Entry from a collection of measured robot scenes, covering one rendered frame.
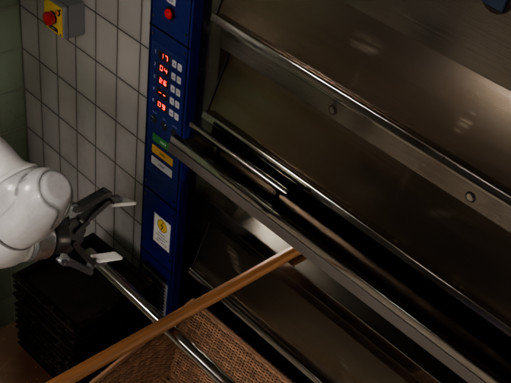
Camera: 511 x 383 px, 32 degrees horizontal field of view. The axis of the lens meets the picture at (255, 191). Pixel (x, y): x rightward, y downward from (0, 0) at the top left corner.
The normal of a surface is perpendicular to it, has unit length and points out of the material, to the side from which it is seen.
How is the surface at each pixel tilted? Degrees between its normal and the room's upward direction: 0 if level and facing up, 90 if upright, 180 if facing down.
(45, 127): 90
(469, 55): 90
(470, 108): 70
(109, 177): 90
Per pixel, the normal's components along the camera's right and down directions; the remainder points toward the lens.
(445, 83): -0.64, 0.07
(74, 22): 0.68, 0.51
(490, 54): -0.72, 0.36
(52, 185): 0.73, -0.32
